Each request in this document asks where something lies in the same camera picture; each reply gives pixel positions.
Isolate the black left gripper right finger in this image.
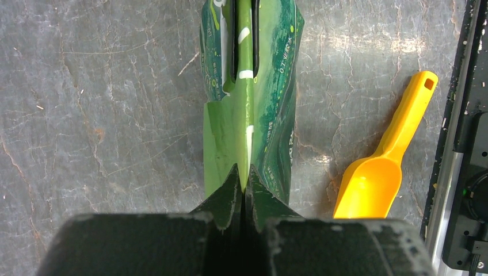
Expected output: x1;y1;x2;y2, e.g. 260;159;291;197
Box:
245;167;434;275

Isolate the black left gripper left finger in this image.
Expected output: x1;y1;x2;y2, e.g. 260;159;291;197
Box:
37;166;241;275

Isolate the yellow plastic scoop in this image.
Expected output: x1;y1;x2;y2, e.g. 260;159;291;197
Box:
333;71;439;219

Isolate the green cat litter bag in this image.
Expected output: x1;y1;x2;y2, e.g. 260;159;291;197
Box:
200;1;304;202

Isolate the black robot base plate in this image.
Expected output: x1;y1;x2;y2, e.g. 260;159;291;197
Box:
421;1;487;275

